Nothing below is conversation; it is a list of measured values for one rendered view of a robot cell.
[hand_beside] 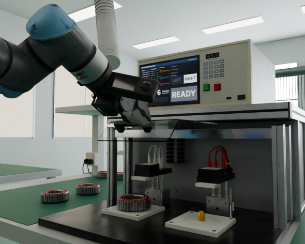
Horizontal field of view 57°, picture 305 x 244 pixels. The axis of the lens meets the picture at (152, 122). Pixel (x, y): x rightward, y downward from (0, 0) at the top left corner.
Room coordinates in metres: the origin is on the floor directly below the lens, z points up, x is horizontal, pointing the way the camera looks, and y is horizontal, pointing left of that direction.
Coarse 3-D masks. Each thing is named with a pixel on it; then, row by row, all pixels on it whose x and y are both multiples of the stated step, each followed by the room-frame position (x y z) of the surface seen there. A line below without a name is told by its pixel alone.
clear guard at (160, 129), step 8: (152, 120) 0.78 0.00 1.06; (160, 120) 0.77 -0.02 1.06; (168, 120) 0.75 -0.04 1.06; (176, 120) 0.74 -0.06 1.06; (184, 120) 0.76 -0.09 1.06; (112, 128) 0.84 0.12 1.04; (128, 128) 0.80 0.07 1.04; (136, 128) 0.78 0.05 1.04; (152, 128) 0.75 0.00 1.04; (160, 128) 0.74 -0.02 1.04; (168, 128) 0.72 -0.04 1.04; (104, 136) 0.82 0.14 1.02; (112, 136) 0.81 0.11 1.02; (120, 136) 0.79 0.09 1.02; (128, 136) 0.77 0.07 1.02; (136, 136) 0.76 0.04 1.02; (144, 136) 0.74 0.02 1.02; (152, 136) 0.73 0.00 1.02; (160, 136) 0.71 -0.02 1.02; (168, 136) 0.70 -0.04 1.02
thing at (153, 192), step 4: (148, 188) 1.06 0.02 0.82; (152, 188) 1.06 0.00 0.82; (156, 188) 1.06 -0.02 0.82; (164, 188) 1.06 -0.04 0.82; (168, 188) 1.06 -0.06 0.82; (148, 192) 1.06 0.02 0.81; (152, 192) 1.05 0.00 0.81; (156, 192) 1.04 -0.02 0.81; (164, 192) 1.03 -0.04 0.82; (168, 192) 1.06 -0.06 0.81; (152, 196) 1.05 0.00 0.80; (156, 196) 1.04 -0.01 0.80; (164, 196) 1.03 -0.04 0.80; (168, 196) 1.06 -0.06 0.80; (152, 200) 1.05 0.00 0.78; (156, 200) 1.04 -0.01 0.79; (164, 200) 1.03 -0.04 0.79; (168, 200) 1.06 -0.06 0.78; (156, 204) 1.04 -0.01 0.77; (164, 204) 1.03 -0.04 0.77
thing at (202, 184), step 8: (200, 168) 0.86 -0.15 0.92; (208, 168) 0.86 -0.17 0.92; (216, 168) 0.86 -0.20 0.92; (224, 168) 0.88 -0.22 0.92; (200, 176) 0.86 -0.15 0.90; (208, 176) 0.85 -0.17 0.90; (216, 176) 0.83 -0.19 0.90; (224, 176) 0.87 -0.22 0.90; (232, 176) 0.93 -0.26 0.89; (200, 184) 0.83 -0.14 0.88; (208, 184) 0.82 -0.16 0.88; (216, 184) 0.83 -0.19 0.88
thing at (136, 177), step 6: (138, 168) 0.99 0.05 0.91; (144, 168) 0.98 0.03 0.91; (150, 168) 0.97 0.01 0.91; (156, 168) 1.00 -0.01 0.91; (162, 168) 1.05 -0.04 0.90; (168, 168) 1.07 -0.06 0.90; (138, 174) 0.99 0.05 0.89; (144, 174) 0.98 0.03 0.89; (150, 174) 0.96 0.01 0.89; (156, 174) 0.99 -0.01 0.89; (162, 174) 1.03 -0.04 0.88; (144, 180) 0.95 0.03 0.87; (156, 180) 1.06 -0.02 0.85; (156, 186) 1.06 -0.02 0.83
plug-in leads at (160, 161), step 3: (150, 147) 1.07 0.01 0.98; (156, 147) 1.09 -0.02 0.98; (159, 147) 1.09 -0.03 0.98; (156, 150) 1.09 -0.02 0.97; (159, 150) 1.05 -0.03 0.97; (162, 150) 1.06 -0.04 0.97; (159, 153) 1.04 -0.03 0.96; (162, 153) 1.06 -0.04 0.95; (159, 156) 1.04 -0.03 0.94; (162, 156) 1.06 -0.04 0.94; (150, 159) 1.06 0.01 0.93; (153, 159) 1.04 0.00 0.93; (156, 159) 1.08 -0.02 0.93; (159, 159) 1.04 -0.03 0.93; (162, 159) 1.06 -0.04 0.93; (150, 162) 1.06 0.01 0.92; (153, 162) 1.04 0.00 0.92; (156, 162) 1.08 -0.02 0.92; (159, 162) 1.04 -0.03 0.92; (162, 162) 1.06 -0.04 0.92; (159, 165) 1.03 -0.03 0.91; (162, 165) 1.06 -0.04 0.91; (159, 168) 1.03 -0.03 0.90
